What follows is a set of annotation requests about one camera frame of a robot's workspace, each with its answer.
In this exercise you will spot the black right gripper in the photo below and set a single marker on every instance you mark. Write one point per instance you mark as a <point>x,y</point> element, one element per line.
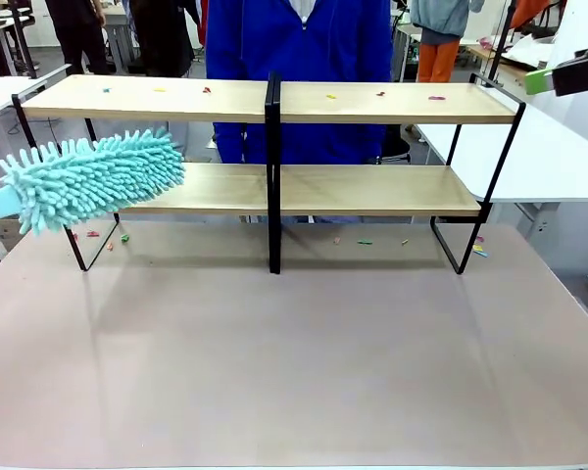
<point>585,73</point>

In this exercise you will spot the black stand pole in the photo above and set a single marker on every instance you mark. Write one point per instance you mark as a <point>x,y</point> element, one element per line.
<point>502,39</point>

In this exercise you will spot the person in black coat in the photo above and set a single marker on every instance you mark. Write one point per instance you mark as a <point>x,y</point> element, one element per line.
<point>161,39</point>

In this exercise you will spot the white side table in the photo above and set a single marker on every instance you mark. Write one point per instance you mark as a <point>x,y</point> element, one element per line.
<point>544,161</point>
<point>0,93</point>

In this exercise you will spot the orange fabric item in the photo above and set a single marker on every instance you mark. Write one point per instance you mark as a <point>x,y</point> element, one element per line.
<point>534,12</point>

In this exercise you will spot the person in blue jacket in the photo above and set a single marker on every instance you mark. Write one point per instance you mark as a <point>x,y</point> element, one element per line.
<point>299,49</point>

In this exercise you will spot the black office chair base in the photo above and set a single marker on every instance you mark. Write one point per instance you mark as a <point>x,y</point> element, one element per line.
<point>397,147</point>

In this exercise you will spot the teal microfiber duster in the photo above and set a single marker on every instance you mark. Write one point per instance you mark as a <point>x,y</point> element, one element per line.
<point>98,176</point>

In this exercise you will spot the white sheet on desk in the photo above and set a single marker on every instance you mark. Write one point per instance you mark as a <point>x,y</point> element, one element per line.
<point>526,49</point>

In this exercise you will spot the person with orange trousers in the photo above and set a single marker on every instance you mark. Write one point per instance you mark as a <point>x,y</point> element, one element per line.
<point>441,34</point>

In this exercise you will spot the grey background table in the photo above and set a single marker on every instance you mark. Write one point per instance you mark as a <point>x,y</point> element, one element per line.
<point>122,44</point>

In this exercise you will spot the person in black clothes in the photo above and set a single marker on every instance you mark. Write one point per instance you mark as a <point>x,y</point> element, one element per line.
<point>81,34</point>

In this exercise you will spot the wooden shelf with black frame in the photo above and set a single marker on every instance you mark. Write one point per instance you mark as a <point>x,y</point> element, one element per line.
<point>397,105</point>
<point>142,100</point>

